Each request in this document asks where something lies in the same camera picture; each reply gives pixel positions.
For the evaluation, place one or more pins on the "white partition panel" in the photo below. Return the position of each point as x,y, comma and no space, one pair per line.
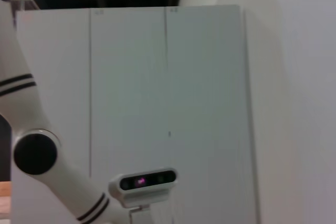
168,103

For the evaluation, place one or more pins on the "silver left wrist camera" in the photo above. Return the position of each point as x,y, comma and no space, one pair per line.
144,186

